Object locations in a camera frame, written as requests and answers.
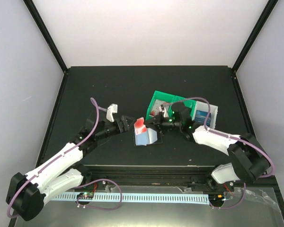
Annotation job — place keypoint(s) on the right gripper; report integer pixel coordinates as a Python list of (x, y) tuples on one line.
[(158, 123)]

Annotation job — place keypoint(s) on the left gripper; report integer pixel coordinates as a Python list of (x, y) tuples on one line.
[(125, 127)]

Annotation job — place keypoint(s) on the red white card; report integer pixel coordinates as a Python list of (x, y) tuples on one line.
[(139, 126)]

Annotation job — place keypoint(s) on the black leather card holder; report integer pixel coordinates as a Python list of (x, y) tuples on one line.
[(149, 137)]

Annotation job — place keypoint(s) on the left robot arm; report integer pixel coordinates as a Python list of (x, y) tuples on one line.
[(29, 193)]

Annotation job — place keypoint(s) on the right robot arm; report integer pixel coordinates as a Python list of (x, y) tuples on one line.
[(248, 161)]

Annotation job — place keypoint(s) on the blue card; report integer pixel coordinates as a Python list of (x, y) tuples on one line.
[(200, 117)]

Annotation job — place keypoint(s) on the green bin left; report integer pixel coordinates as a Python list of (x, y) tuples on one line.
[(159, 98)]

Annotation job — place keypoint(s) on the white bin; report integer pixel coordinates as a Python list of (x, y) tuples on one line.
[(204, 107)]

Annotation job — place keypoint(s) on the left circuit board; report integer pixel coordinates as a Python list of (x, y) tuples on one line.
[(85, 196)]

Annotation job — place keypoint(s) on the circuit board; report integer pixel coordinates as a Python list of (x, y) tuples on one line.
[(220, 198), (85, 196)]

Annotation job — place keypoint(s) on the right circuit board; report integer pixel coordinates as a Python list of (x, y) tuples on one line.
[(220, 198)]

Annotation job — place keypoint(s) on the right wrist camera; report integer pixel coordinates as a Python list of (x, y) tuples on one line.
[(164, 111)]

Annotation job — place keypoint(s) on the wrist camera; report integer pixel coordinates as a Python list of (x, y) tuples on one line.
[(110, 111), (164, 111)]

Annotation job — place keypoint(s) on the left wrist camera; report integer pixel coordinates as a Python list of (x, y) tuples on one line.
[(110, 111)]

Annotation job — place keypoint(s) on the black aluminium frame rail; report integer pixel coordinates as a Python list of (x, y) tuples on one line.
[(147, 175)]

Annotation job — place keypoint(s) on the white slotted cable duct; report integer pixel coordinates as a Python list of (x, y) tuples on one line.
[(138, 198)]

